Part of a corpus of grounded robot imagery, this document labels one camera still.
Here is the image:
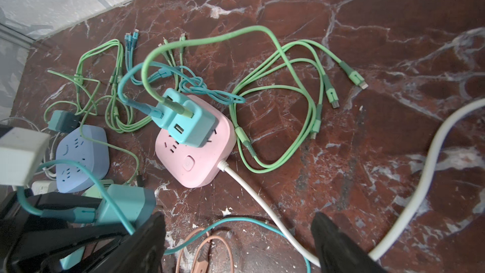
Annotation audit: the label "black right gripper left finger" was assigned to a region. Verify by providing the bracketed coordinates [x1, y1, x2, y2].
[76, 212, 166, 272]

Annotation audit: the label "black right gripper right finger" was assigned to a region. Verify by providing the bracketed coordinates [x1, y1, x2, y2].
[311, 212, 385, 273]

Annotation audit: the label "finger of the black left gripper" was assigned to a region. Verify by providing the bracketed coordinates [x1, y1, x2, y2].
[1, 192, 128, 272]

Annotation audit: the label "blue power strip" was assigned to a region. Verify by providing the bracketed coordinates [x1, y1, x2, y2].
[55, 125, 110, 193]

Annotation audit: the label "pink power strip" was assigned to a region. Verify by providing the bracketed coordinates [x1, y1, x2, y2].
[155, 95, 236, 188]

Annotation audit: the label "light green charger plug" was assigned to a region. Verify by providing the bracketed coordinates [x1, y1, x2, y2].
[47, 110, 81, 133]

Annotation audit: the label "teal chargers on pink strip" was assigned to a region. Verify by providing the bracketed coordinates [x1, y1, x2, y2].
[151, 88, 218, 147]

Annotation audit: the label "white pink strip cord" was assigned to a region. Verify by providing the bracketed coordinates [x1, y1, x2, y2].
[216, 97, 485, 268]

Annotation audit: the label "pink usb cable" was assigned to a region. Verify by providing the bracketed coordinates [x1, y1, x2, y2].
[175, 227, 236, 273]

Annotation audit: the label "knotted teal usb cable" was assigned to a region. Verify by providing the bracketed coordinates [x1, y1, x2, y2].
[117, 60, 247, 118]

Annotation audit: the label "light green usb cable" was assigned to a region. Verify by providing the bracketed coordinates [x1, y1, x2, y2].
[43, 30, 188, 187]

